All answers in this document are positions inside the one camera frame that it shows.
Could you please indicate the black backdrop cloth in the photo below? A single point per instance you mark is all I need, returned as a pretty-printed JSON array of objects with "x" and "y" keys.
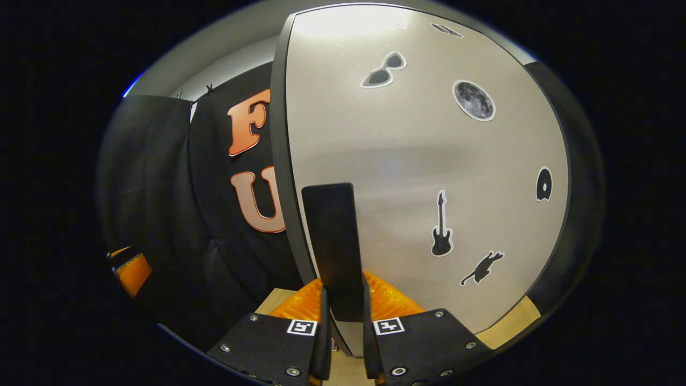
[{"x": 161, "y": 187}]

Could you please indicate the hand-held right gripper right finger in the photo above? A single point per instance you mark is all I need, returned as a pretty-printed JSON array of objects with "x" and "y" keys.
[{"x": 370, "y": 343}]

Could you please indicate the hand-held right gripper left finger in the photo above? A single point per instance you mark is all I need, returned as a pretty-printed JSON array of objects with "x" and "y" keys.
[{"x": 323, "y": 343}]

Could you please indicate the narrow ceiling light panel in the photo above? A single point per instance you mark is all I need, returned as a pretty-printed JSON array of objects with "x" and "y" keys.
[{"x": 133, "y": 86}]

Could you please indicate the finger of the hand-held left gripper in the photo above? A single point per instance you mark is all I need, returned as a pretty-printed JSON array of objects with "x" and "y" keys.
[
  {"x": 120, "y": 251},
  {"x": 134, "y": 273}
]

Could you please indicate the row of black cloth clips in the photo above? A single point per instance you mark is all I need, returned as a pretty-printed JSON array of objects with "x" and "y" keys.
[{"x": 209, "y": 88}]

